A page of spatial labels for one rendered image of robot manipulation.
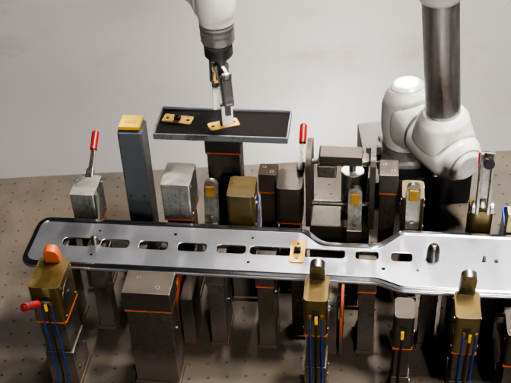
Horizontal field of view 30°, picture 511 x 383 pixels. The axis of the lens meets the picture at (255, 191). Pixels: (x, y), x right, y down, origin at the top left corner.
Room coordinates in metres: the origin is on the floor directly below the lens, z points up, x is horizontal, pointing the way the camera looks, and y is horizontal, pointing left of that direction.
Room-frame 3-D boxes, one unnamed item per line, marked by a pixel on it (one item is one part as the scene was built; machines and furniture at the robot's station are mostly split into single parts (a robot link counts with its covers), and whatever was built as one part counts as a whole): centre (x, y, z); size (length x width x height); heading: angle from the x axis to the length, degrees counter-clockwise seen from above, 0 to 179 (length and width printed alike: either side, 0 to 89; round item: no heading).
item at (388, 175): (2.00, -0.35, 0.91); 0.07 x 0.05 x 0.42; 172
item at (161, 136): (2.19, 0.08, 1.16); 0.37 x 0.14 x 0.02; 82
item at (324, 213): (2.01, -0.23, 0.95); 0.18 x 0.13 x 0.49; 82
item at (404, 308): (1.60, -0.34, 0.84); 0.10 x 0.05 x 0.29; 172
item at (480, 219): (1.93, -0.59, 0.87); 0.10 x 0.07 x 0.35; 172
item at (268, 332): (1.83, -0.02, 0.84); 0.12 x 0.05 x 0.29; 172
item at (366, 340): (1.80, -0.28, 0.84); 0.12 x 0.05 x 0.29; 172
